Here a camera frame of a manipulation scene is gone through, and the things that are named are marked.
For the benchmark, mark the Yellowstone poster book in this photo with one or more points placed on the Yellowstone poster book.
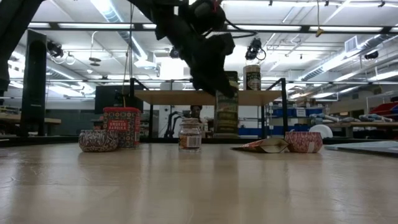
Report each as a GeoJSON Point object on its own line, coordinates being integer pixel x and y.
{"type": "Point", "coordinates": [367, 147]}

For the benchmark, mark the tall black column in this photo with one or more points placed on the tall black column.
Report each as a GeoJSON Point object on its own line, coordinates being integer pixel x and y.
{"type": "Point", "coordinates": [32, 93]}

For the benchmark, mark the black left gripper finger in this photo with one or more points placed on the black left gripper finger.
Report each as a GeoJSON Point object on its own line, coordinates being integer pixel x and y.
{"type": "Point", "coordinates": [205, 77]}
{"type": "Point", "coordinates": [226, 81]}

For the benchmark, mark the yellow-lidded dark spice jar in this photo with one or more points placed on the yellow-lidded dark spice jar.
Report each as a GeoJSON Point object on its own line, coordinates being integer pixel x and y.
{"type": "Point", "coordinates": [227, 118]}

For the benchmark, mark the white round object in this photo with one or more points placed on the white round object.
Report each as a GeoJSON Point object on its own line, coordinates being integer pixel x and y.
{"type": "Point", "coordinates": [323, 130]}

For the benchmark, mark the orange spice pouch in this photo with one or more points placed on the orange spice pouch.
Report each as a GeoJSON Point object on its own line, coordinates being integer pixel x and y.
{"type": "Point", "coordinates": [267, 146]}

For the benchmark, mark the yellow hanging hook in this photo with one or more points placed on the yellow hanging hook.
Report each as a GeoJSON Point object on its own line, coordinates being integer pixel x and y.
{"type": "Point", "coordinates": [319, 31]}

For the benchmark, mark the tan-lidded white spice canister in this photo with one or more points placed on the tan-lidded white spice canister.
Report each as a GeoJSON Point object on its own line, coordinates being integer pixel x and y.
{"type": "Point", "coordinates": [252, 77]}

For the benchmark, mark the wooden workbench with dark base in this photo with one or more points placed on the wooden workbench with dark base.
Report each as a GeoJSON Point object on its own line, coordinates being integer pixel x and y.
{"type": "Point", "coordinates": [31, 119]}

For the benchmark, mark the blue storage bin rack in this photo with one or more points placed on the blue storage bin rack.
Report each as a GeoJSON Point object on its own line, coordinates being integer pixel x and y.
{"type": "Point", "coordinates": [289, 112]}

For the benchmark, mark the black spotlight on column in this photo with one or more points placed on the black spotlight on column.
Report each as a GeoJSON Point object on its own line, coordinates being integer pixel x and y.
{"type": "Point", "coordinates": [55, 49]}

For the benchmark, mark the white air vent grille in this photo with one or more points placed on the white air vent grille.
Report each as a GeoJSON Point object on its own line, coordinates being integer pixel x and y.
{"type": "Point", "coordinates": [351, 44]}

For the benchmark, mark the black aluminium table frame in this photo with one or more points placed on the black aluminium table frame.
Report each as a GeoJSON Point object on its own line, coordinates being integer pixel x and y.
{"type": "Point", "coordinates": [46, 141]}

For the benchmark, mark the black overhead crossbar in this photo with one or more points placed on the black overhead crossbar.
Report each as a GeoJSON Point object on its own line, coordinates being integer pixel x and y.
{"type": "Point", "coordinates": [54, 26]}

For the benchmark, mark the wooden shelf with black frame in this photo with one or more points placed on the wooden shelf with black frame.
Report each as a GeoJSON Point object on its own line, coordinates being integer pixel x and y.
{"type": "Point", "coordinates": [174, 97]}

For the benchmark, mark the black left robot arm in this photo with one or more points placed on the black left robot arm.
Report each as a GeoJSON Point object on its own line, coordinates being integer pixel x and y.
{"type": "Point", "coordinates": [11, 31]}

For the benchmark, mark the red storage bin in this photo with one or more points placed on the red storage bin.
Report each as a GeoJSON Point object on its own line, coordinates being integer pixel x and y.
{"type": "Point", "coordinates": [384, 109]}

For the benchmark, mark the black monitor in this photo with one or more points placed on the black monitor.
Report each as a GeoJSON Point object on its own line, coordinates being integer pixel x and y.
{"type": "Point", "coordinates": [105, 96]}

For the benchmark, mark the black ceiling fixture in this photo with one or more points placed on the black ceiling fixture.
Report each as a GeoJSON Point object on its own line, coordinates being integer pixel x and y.
{"type": "Point", "coordinates": [371, 55]}

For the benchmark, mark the cluttered wooden workbench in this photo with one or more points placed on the cluttered wooden workbench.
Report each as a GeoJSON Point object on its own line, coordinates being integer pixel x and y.
{"type": "Point", "coordinates": [373, 124]}

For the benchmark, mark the purple patterned candle tin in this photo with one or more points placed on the purple patterned candle tin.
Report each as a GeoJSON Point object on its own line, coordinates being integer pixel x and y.
{"type": "Point", "coordinates": [98, 141]}

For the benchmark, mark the small glass spice jar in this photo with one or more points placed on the small glass spice jar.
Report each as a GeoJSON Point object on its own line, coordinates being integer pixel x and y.
{"type": "Point", "coordinates": [189, 138]}

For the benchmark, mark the black ceiling dome device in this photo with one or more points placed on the black ceiling dome device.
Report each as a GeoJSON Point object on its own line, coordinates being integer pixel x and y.
{"type": "Point", "coordinates": [174, 53]}

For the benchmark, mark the red smoked paprika tin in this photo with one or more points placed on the red smoked paprika tin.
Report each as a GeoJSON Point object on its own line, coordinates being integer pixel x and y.
{"type": "Point", "coordinates": [121, 124]}

